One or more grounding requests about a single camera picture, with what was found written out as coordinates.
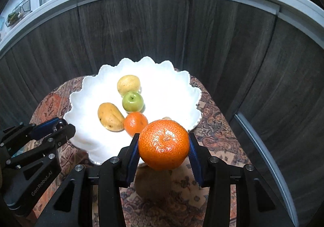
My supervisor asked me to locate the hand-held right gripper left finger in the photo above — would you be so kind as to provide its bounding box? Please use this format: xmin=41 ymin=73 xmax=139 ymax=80
xmin=34 ymin=133 xmax=141 ymax=227

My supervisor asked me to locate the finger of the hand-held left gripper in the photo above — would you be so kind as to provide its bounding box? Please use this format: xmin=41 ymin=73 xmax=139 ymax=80
xmin=5 ymin=126 xmax=76 ymax=182
xmin=0 ymin=119 xmax=68 ymax=151

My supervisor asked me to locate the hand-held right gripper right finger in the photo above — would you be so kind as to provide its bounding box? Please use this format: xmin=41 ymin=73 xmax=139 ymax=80
xmin=188 ymin=133 xmax=295 ymax=227

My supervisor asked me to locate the large orange tangerine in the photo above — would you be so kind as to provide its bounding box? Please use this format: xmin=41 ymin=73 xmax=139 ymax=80
xmin=138 ymin=119 xmax=190 ymax=170

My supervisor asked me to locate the small orange tangerine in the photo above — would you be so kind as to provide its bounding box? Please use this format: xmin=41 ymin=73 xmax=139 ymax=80
xmin=124 ymin=112 xmax=148 ymax=137

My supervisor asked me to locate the yellow spotted mango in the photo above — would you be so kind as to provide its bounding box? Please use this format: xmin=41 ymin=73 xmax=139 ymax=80
xmin=98 ymin=102 xmax=125 ymax=132

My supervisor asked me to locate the white scalloped bowl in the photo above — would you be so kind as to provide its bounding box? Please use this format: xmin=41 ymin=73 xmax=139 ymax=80
xmin=63 ymin=56 xmax=202 ymax=165

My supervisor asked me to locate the patterned paisley tablecloth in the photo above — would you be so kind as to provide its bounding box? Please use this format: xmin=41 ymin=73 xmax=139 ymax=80
xmin=30 ymin=75 xmax=254 ymax=227

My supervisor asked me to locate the green apple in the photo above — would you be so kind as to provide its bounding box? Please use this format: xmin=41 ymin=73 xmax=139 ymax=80
xmin=122 ymin=91 xmax=144 ymax=112

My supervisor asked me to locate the yellow lemon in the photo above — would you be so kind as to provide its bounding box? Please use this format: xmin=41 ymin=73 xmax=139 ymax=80
xmin=117 ymin=75 xmax=140 ymax=96

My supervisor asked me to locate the dark wood kitchen cabinet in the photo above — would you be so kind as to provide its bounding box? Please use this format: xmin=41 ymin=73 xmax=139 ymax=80
xmin=0 ymin=0 xmax=324 ymax=227

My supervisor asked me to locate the black wire basket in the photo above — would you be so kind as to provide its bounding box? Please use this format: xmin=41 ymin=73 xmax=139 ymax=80
xmin=5 ymin=0 xmax=33 ymax=27

